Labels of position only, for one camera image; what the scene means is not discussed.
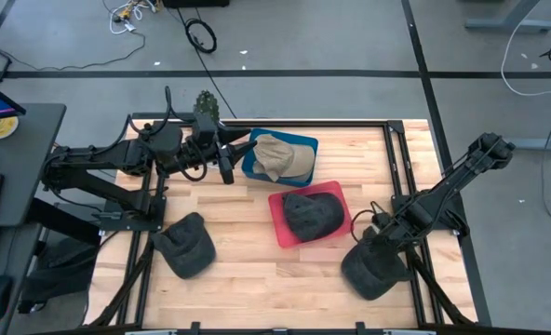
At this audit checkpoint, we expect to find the dark grey desk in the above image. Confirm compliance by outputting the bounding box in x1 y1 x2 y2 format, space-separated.
0 102 67 229

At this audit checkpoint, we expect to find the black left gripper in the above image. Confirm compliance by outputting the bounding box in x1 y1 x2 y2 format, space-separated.
181 124 259 186

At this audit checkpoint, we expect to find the blue plastic bin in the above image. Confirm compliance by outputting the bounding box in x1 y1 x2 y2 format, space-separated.
240 127 320 189

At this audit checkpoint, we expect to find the black bag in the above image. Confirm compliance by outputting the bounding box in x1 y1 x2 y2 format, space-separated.
18 235 101 314

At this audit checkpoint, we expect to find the red plastic bin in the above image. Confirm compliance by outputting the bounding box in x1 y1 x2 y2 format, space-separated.
267 180 354 249

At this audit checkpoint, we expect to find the green cactus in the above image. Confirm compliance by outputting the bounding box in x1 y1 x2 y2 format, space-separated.
193 89 222 121

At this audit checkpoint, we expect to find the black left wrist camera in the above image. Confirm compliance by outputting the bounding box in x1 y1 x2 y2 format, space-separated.
192 111 221 146

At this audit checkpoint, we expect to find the grey table foot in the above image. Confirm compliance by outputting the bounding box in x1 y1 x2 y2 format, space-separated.
499 126 551 153
464 0 551 34

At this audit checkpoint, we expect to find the white floor cable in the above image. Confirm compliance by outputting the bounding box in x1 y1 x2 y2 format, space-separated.
500 12 551 98

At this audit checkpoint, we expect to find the white cable bundle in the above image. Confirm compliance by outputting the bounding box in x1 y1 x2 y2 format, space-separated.
101 0 158 35

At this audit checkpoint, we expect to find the dark grey baseball cap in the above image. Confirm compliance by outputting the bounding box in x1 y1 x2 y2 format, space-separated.
150 211 218 281
281 191 346 244
340 225 415 302

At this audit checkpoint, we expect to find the black box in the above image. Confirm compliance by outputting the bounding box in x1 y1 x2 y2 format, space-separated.
162 0 231 9

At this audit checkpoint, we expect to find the black coiled floor cable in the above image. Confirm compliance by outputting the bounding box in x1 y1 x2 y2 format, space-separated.
176 7 237 120

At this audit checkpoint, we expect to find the black metal table frame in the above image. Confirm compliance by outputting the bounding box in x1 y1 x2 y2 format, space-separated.
85 118 480 329

